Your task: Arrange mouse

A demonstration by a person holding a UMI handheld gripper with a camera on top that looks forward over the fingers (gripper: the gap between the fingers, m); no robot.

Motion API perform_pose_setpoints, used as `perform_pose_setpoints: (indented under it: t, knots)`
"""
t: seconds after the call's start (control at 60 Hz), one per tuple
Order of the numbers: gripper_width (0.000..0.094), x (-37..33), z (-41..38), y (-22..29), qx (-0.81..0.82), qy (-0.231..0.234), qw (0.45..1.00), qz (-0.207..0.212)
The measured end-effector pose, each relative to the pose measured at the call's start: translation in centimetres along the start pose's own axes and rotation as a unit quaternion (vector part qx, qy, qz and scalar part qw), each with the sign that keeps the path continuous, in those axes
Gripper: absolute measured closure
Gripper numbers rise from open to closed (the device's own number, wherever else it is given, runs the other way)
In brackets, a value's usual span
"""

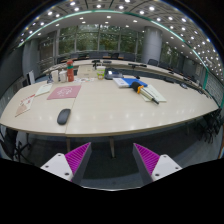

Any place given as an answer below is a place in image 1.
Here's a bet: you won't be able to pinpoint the colourful sticker sheet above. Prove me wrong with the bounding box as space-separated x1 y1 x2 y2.
73 77 98 83

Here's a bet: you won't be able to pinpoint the white booklet with red heading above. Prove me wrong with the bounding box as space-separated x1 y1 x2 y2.
34 83 54 98

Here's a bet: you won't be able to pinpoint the beige cardboard box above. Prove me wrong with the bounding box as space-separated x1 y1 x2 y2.
76 64 99 80

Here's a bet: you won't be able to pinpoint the red and white fan brochure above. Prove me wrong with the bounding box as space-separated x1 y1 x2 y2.
14 93 36 118

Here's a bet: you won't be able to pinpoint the black computer mouse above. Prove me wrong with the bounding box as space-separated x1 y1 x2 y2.
56 108 72 126

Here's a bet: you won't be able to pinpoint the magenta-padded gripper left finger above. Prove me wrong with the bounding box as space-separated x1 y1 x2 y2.
39 141 93 185

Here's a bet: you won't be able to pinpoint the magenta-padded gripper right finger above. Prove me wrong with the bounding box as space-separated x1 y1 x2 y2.
132 142 183 186

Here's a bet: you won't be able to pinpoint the pink printed mouse pad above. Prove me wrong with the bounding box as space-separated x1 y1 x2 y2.
46 84 82 101

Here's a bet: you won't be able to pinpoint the stacked white paper cups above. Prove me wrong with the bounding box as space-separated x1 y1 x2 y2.
50 69 60 84

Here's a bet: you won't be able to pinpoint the white standing board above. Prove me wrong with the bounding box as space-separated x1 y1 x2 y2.
26 70 36 86

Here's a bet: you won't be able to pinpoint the white lidded ceramic mug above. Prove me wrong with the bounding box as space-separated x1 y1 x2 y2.
58 70 68 83

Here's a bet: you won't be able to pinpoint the red bottle with green band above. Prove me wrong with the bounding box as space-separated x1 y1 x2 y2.
66 59 75 83

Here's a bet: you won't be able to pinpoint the black office chairs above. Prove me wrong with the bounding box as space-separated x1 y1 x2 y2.
56 51 201 88

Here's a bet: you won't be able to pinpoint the ceiling lights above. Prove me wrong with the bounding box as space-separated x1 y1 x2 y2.
19 0 224 81

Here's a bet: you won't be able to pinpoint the blue covered book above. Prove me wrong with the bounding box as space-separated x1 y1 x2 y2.
112 77 148 89

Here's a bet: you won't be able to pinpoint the curved conference desk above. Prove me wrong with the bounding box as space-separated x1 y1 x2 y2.
43 59 201 89

